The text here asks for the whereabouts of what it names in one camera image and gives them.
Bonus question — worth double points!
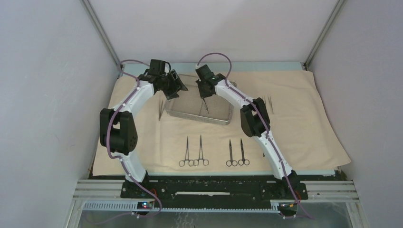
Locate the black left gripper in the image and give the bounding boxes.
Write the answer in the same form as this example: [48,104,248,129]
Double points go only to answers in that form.
[160,70,188,100]

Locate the metal surgical instrument tray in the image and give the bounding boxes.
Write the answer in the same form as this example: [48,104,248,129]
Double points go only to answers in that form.
[165,74,233,125]

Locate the thin metal needle tweezers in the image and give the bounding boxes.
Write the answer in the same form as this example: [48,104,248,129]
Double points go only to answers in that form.
[267,95,274,114]

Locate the metal hemostat clamp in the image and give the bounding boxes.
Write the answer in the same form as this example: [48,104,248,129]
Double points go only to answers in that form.
[178,137,195,167]
[193,135,210,166]

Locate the metal surgical scissors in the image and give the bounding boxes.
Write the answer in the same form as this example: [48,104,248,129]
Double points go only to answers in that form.
[238,139,250,166]

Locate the beige cloth wrap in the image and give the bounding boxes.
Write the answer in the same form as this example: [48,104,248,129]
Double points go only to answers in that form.
[93,70,351,179]

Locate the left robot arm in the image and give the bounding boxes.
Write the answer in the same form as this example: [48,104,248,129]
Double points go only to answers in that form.
[99,59,188,198]

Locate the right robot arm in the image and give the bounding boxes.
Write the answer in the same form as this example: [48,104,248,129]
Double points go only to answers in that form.
[195,65,300,199]

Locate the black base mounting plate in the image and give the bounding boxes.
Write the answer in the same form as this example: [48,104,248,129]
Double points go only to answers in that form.
[120,173,307,200]

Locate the aluminium frame rail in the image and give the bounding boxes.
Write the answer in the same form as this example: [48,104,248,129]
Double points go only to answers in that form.
[73,180,359,213]

